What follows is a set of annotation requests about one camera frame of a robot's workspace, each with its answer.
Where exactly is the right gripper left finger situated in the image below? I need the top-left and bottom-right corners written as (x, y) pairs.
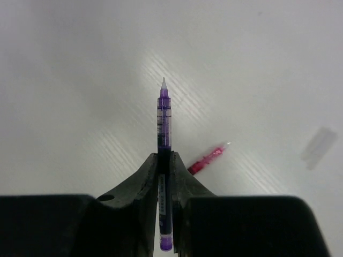
top-left (1, 154), bottom-right (158, 256)

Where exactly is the red pen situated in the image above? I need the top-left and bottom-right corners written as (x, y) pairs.
top-left (187, 142), bottom-right (231, 176)

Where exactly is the clear cap top centre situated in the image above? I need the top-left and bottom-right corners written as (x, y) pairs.
top-left (301, 127), bottom-right (338, 170)

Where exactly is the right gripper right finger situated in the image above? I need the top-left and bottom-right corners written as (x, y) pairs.
top-left (171, 152), bottom-right (330, 256)

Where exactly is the purple pen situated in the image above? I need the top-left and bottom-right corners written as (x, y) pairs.
top-left (157, 79), bottom-right (173, 252)

